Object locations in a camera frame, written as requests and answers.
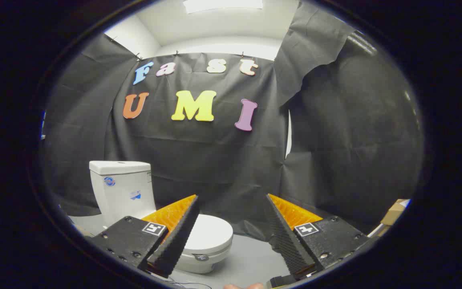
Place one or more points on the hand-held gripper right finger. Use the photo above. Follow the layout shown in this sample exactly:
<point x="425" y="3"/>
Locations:
<point x="285" y="241"/>

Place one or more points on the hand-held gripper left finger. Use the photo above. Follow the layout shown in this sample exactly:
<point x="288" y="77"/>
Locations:
<point x="179" y="237"/>

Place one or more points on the black round lid knob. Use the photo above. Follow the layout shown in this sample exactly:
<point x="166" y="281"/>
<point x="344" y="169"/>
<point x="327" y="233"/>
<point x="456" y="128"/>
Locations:
<point x="201" y="257"/>

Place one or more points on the white toilet lid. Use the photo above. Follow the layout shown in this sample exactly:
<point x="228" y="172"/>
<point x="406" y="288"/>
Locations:
<point x="211" y="233"/>

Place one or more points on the white ceramic toilet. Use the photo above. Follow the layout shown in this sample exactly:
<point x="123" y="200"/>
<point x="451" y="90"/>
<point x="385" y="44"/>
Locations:
<point x="122" y="192"/>

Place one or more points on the white toilet tank cover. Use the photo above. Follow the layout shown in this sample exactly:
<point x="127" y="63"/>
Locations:
<point x="118" y="167"/>

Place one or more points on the black backdrop cloth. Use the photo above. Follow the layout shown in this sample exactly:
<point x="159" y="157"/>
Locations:
<point x="215" y="160"/>

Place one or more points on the cardboard box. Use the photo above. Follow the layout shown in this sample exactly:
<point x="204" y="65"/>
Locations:
<point x="393" y="212"/>

